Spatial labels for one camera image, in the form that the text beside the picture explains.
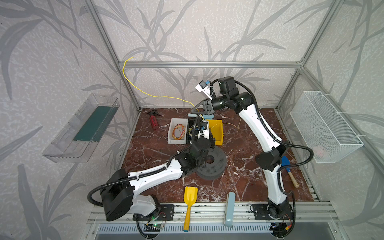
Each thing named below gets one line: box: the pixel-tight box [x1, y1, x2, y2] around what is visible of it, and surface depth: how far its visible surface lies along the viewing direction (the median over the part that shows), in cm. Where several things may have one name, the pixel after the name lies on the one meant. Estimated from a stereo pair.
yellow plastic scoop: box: [183, 186, 198, 232], surface depth 79 cm
